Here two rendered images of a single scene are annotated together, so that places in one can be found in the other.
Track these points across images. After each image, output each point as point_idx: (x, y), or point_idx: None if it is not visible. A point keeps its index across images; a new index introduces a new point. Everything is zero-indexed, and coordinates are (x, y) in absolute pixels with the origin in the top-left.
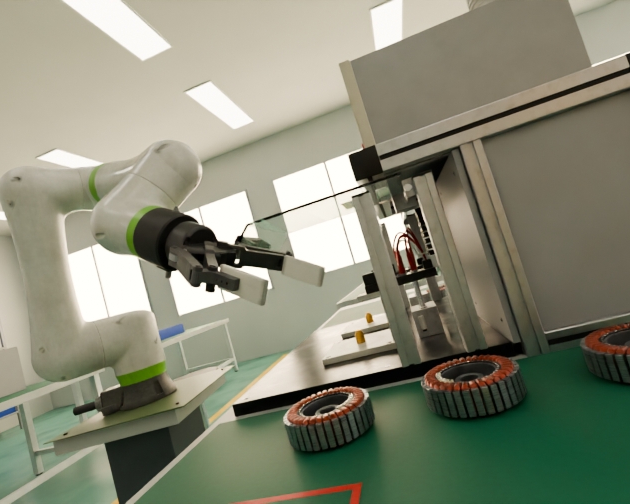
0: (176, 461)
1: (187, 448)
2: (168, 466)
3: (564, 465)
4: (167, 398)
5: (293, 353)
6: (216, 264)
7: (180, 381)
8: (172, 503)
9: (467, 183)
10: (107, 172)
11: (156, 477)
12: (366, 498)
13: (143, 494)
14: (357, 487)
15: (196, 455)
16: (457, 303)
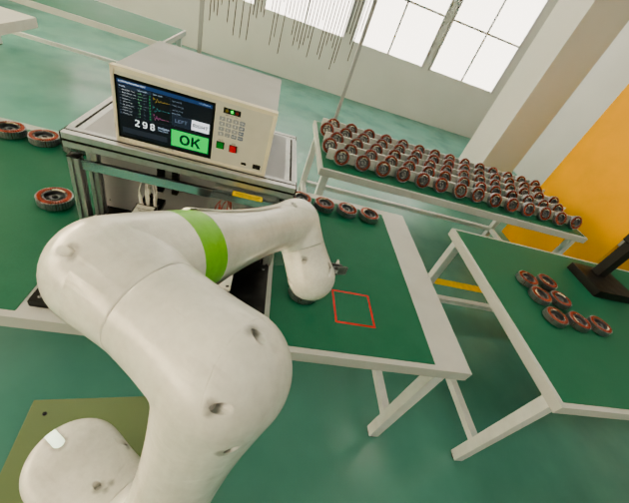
0: (302, 349)
1: (290, 349)
2: (305, 351)
3: (332, 261)
4: (139, 444)
5: None
6: (338, 263)
7: (10, 493)
8: (331, 334)
9: None
10: (254, 244)
11: (313, 352)
12: (336, 288)
13: (324, 349)
14: (332, 289)
15: (301, 340)
16: None
